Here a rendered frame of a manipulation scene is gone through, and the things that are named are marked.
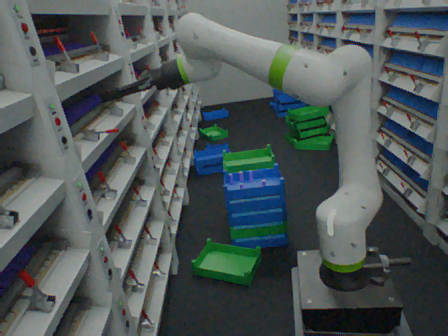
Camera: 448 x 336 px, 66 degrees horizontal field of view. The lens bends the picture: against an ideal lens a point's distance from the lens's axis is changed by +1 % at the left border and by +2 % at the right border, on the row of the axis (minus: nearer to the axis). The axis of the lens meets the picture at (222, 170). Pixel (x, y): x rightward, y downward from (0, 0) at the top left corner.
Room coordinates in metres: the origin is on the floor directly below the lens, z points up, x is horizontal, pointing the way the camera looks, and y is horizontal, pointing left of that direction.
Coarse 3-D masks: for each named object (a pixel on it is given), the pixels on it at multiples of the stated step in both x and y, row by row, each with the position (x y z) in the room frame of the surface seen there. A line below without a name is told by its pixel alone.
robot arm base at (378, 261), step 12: (372, 252) 0.82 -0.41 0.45; (324, 264) 0.81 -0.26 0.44; (372, 264) 0.77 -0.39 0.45; (384, 264) 0.78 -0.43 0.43; (396, 264) 0.78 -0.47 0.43; (408, 264) 0.78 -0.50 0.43; (324, 276) 0.80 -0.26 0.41; (336, 276) 0.77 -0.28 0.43; (348, 276) 0.75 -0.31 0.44; (360, 276) 0.76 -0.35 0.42; (372, 276) 0.76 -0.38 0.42; (384, 276) 0.75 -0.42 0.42; (336, 288) 0.76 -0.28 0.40; (348, 288) 0.74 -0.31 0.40; (360, 288) 0.74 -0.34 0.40
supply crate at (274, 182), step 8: (272, 168) 1.68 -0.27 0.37; (224, 176) 1.68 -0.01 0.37; (232, 176) 1.70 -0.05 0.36; (248, 176) 1.69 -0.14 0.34; (256, 176) 1.69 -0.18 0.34; (264, 176) 1.69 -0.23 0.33; (272, 176) 1.69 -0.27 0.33; (280, 176) 1.59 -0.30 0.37; (224, 184) 1.57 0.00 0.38; (248, 184) 1.63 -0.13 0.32; (256, 184) 1.62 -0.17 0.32; (272, 184) 1.49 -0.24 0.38; (280, 184) 1.49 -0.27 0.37; (224, 192) 1.50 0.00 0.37; (232, 192) 1.50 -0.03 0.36; (240, 192) 1.50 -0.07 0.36; (248, 192) 1.50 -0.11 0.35; (256, 192) 1.50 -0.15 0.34; (264, 192) 1.49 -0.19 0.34; (272, 192) 1.49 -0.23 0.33; (280, 192) 1.49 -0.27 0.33
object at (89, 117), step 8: (104, 104) 1.23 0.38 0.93; (88, 112) 1.11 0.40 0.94; (96, 112) 1.14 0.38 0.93; (104, 112) 1.18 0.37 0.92; (80, 120) 1.02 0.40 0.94; (88, 120) 1.06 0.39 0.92; (72, 128) 0.94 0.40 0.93; (80, 128) 0.98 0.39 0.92; (88, 128) 1.01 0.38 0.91; (72, 136) 0.92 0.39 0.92
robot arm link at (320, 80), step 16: (288, 48) 0.89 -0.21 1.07; (304, 48) 0.89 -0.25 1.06; (272, 64) 0.88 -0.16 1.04; (288, 64) 0.85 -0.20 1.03; (304, 64) 0.83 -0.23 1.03; (320, 64) 0.81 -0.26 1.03; (336, 64) 0.81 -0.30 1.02; (272, 80) 0.88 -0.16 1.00; (288, 80) 0.84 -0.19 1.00; (304, 80) 0.81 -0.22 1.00; (320, 80) 0.79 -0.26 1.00; (336, 80) 0.79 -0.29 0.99; (352, 80) 0.85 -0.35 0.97; (304, 96) 0.82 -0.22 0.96; (320, 96) 0.79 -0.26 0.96; (336, 96) 0.79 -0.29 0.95
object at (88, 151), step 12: (96, 84) 1.40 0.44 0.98; (72, 96) 1.24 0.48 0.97; (132, 96) 1.39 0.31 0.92; (132, 108) 1.34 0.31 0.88; (96, 120) 1.12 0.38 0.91; (108, 120) 1.14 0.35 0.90; (120, 120) 1.16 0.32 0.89; (84, 144) 0.90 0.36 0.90; (96, 144) 0.92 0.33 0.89; (108, 144) 1.02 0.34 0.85; (84, 156) 0.83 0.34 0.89; (96, 156) 0.91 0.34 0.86; (84, 168) 0.81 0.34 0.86
